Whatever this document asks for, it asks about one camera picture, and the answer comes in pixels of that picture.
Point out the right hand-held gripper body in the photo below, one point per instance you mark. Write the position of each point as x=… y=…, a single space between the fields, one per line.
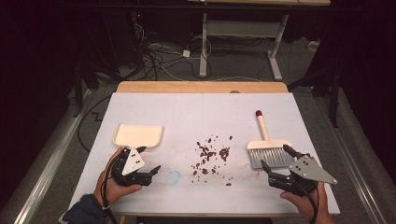
x=306 y=171

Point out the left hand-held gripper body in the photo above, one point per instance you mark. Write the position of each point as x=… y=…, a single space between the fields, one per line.
x=134 y=163

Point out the cream plastic dustpan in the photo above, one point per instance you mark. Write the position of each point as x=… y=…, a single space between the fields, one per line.
x=138 y=135

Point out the cream brush with red tip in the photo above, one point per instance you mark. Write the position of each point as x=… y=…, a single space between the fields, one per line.
x=269 y=152

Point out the red beans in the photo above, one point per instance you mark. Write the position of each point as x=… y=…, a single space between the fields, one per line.
x=207 y=154

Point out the person's right hand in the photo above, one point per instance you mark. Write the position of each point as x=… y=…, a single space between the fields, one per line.
x=306 y=207

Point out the person's left hand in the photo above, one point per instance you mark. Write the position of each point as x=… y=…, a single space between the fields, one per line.
x=107 y=189

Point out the black metal stand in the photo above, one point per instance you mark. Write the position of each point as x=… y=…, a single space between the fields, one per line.
x=77 y=93
x=333 y=99

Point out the white table cover sheet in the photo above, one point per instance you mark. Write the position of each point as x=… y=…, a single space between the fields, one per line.
x=202 y=115

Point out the wooden table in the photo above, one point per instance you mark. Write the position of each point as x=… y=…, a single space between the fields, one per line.
x=202 y=87

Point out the white power adapter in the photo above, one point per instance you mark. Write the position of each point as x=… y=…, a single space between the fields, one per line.
x=186 y=53

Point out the aluminium floor rail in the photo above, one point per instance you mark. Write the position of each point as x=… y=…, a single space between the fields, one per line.
x=53 y=168
x=351 y=168

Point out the white metal desk frame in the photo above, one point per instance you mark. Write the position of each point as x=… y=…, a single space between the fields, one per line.
x=243 y=28

